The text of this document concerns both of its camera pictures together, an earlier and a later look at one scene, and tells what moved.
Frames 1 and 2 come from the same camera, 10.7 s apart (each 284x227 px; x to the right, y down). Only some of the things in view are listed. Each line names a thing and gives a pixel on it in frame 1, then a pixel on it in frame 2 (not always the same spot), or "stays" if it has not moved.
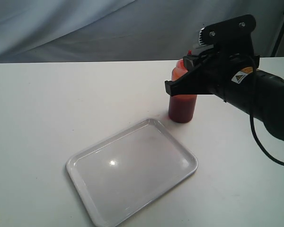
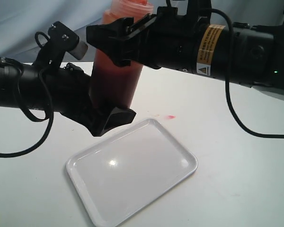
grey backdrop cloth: (41, 31) stays
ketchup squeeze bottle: (181, 108) to (112, 86)
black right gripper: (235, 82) to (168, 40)
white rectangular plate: (128, 169) stays
